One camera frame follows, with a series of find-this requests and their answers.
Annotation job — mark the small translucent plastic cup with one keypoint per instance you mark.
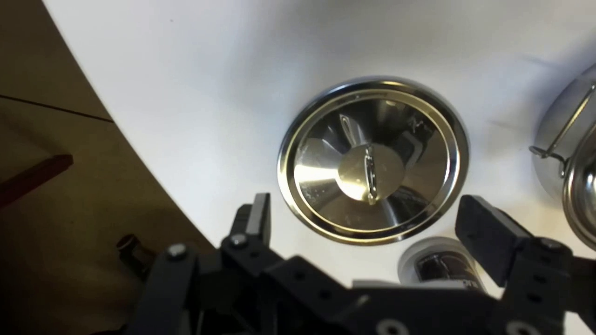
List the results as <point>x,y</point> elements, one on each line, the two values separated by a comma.
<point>435,261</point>

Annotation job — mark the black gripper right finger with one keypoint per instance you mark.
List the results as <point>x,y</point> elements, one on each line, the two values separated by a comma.
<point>491,238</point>

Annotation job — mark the steel pot lid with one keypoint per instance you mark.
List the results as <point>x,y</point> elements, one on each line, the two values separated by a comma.
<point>323,186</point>
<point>588,192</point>

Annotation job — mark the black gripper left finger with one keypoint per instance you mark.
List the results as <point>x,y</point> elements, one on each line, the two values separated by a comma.
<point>256,223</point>

